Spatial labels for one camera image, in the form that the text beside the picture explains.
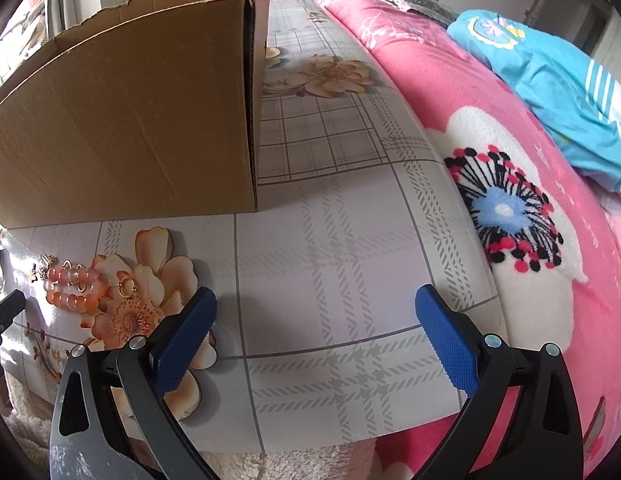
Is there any window grille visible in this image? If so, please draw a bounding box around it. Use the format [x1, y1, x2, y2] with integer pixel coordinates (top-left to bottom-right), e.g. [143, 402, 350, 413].
[0, 0, 51, 96]

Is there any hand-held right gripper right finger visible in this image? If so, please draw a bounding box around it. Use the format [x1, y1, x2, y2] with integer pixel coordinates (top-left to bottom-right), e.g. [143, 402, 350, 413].
[415, 284, 585, 480]

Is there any brown cardboard box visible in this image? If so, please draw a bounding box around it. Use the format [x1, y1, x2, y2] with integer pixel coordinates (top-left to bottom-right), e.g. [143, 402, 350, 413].
[0, 0, 272, 231]

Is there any blue striped garment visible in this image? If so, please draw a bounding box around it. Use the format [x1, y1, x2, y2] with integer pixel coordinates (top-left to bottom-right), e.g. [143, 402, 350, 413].
[447, 9, 621, 193]

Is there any orange bead bracelet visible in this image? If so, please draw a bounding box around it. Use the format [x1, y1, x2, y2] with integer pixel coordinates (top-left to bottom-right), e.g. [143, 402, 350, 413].
[43, 261, 114, 317]

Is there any pink floral blanket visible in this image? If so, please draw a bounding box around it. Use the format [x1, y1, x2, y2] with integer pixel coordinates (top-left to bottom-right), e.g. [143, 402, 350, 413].
[313, 0, 621, 480]

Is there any white fleece blanket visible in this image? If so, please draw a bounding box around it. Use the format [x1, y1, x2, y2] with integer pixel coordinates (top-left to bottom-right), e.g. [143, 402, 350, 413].
[0, 375, 391, 480]

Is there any door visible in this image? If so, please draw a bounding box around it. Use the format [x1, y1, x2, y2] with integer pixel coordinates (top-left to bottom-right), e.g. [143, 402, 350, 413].
[523, 0, 621, 68]

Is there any plaid floral tablecloth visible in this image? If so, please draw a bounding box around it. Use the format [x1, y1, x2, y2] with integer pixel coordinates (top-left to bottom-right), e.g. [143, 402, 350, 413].
[0, 0, 501, 453]

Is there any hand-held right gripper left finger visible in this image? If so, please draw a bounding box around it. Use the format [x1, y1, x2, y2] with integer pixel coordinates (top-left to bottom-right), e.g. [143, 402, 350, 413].
[49, 286, 221, 480]

